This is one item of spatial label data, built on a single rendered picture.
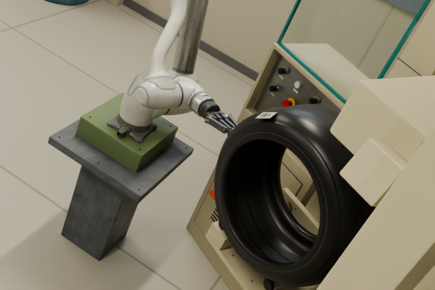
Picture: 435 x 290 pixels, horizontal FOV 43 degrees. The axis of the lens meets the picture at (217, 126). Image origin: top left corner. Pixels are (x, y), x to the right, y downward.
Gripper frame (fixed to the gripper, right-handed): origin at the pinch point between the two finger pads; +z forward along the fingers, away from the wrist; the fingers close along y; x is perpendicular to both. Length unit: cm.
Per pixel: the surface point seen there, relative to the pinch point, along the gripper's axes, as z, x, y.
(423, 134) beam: 77, -52, -34
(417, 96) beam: 66, -54, -21
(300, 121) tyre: 30.9, -25.7, -10.6
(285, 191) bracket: 11.3, 22.8, 25.3
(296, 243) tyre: 33.5, 27.3, 11.5
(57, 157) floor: -133, 98, 0
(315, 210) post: 25.9, 21.7, 27.6
